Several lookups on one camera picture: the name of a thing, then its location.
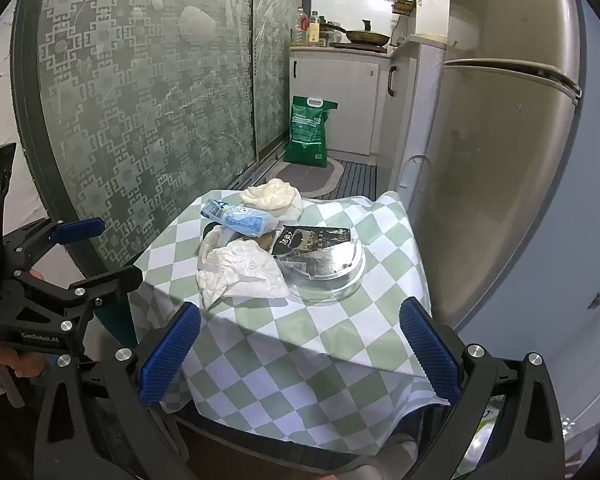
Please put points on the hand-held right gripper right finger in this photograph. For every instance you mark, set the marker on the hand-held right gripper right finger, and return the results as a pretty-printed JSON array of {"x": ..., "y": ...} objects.
[{"x": 430, "y": 352}]

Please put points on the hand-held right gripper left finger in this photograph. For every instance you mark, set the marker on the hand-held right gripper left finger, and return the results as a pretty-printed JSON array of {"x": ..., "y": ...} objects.
[{"x": 170, "y": 357}]

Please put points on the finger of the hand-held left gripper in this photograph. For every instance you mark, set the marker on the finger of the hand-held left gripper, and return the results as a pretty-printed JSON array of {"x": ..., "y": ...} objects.
[
  {"x": 110, "y": 284},
  {"x": 77, "y": 230}
]

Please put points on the white plastic bag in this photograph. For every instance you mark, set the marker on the white plastic bag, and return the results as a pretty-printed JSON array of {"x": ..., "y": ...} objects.
[{"x": 240, "y": 270}]

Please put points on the clear plastic container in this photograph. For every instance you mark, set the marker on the clear plastic container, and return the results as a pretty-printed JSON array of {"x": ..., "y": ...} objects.
[{"x": 325, "y": 280}]

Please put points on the blue snack packet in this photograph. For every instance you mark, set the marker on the blue snack packet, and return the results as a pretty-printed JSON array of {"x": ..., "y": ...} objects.
[{"x": 240, "y": 220}]

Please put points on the ginger root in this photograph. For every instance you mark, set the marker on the ginger root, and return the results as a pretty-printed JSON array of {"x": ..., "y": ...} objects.
[{"x": 266, "y": 241}]

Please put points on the black snack packet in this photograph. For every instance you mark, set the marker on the black snack packet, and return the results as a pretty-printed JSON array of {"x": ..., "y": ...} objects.
[{"x": 310, "y": 240}]

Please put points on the cream cloth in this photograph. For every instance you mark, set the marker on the cream cloth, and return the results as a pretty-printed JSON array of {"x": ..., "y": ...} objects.
[{"x": 275, "y": 196}]

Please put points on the green white checkered tablecloth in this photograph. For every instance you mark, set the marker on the green white checkered tablecloth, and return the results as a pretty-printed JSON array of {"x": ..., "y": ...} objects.
[{"x": 305, "y": 360}]

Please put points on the patterned frosted sliding door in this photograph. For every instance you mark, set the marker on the patterned frosted sliding door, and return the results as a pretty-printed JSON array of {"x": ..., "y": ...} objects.
[
  {"x": 277, "y": 60},
  {"x": 145, "y": 110}
]

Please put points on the striped dark floor mat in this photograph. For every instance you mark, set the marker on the striped dark floor mat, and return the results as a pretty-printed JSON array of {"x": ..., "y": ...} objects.
[{"x": 357, "y": 180}]

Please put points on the silver refrigerator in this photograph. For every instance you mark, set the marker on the silver refrigerator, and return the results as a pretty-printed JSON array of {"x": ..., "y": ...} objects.
[{"x": 480, "y": 160}]

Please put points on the oval grey floor mat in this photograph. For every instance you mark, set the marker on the oval grey floor mat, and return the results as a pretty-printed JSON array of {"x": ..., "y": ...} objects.
[{"x": 305, "y": 179}]

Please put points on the green rice bag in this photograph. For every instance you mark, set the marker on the green rice bag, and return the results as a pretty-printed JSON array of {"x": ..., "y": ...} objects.
[{"x": 307, "y": 135}]

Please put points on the white stove base cabinet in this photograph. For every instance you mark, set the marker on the white stove base cabinet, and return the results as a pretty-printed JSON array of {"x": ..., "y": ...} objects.
[{"x": 335, "y": 100}]

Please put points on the clear bottle with red cap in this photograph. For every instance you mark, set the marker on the clear bottle with red cap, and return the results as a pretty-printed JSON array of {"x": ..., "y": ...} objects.
[{"x": 300, "y": 25}]

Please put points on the dark sauce bottle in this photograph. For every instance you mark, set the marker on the dark sauce bottle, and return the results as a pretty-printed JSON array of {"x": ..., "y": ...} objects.
[{"x": 314, "y": 27}]

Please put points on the black induction stove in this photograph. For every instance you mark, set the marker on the black induction stove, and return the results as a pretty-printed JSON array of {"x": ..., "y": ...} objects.
[{"x": 357, "y": 46}]

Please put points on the frying pan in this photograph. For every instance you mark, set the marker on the frying pan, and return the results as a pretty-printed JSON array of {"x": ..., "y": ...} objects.
[{"x": 367, "y": 36}]

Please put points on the white metal tube frame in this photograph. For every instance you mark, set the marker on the white metal tube frame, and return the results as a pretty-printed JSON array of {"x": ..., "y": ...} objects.
[{"x": 415, "y": 160}]

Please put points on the wall spice rack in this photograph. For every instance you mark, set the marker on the wall spice rack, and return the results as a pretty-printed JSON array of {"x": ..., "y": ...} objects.
[{"x": 405, "y": 2}]

